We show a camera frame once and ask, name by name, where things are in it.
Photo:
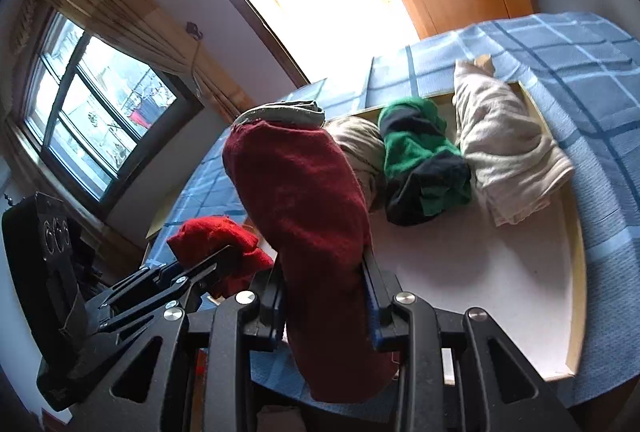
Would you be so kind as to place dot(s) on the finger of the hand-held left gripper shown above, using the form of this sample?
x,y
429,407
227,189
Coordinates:
x,y
210,264
140,307

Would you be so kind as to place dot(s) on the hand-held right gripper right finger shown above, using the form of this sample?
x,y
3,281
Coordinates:
x,y
385,312

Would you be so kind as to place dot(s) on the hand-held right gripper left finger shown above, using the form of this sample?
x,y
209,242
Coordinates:
x,y
267,307

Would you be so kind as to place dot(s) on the bright red underwear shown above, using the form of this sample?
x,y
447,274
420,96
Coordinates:
x,y
210,237

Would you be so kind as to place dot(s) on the shallow wooden tray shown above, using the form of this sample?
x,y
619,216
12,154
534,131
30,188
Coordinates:
x,y
475,272

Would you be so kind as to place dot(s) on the dark red underwear grey waistband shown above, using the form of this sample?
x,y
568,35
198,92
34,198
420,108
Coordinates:
x,y
300,212

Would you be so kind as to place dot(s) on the green and black underwear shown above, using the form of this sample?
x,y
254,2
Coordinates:
x,y
415,146

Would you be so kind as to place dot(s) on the beige underwear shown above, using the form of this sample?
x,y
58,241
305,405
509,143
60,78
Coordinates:
x,y
355,141

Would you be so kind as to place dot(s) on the cream white underwear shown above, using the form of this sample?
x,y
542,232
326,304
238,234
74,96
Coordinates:
x,y
500,136

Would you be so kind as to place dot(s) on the window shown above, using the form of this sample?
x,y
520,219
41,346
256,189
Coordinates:
x,y
100,111

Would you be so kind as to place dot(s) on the tan curtain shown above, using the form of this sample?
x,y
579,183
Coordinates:
x,y
125,6

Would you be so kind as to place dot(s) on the blue checked tablecloth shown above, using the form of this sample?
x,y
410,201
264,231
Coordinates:
x,y
600,111

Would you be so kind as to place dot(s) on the black wall hook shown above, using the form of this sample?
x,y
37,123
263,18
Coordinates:
x,y
194,30

